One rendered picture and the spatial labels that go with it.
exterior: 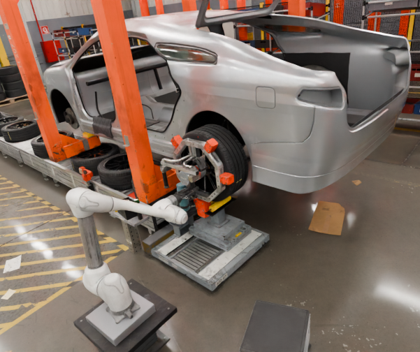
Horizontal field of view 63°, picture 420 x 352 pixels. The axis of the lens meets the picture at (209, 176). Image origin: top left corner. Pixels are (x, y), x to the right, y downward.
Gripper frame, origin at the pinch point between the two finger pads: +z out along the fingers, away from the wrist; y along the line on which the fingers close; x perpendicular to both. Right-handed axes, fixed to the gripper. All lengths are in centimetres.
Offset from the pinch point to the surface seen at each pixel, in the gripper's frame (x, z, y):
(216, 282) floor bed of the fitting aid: -76, -11, 23
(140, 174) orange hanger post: 0, -6, -61
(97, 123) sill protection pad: 10, 48, -221
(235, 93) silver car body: 65, 46, 12
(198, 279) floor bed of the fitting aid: -77, -16, 8
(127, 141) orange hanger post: 30, -7, -69
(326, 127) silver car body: 45, 54, 82
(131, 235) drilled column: -60, -24, -73
